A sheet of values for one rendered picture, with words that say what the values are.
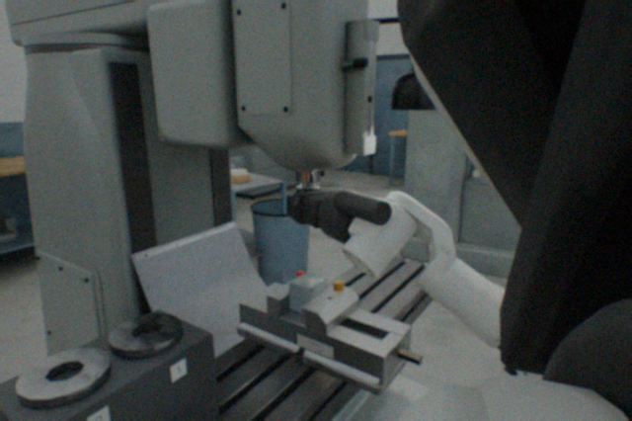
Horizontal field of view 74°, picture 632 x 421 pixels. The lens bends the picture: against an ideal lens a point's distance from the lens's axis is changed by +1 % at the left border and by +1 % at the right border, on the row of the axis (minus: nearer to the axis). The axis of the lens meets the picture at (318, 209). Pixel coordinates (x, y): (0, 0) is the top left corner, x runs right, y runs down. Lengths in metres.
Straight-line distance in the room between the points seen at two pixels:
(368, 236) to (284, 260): 2.54
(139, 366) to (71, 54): 0.69
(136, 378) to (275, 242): 2.55
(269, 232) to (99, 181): 2.15
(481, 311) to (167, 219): 0.73
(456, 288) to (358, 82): 0.35
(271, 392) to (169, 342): 0.27
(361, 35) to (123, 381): 0.57
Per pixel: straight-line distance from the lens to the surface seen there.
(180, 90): 0.83
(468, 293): 0.58
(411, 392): 0.98
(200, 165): 1.09
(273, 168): 6.21
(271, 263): 3.13
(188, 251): 1.07
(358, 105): 0.70
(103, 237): 1.02
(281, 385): 0.80
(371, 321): 0.85
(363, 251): 0.57
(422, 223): 0.60
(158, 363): 0.56
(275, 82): 0.69
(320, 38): 0.68
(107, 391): 0.54
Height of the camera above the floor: 1.43
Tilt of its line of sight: 15 degrees down
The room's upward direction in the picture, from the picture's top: straight up
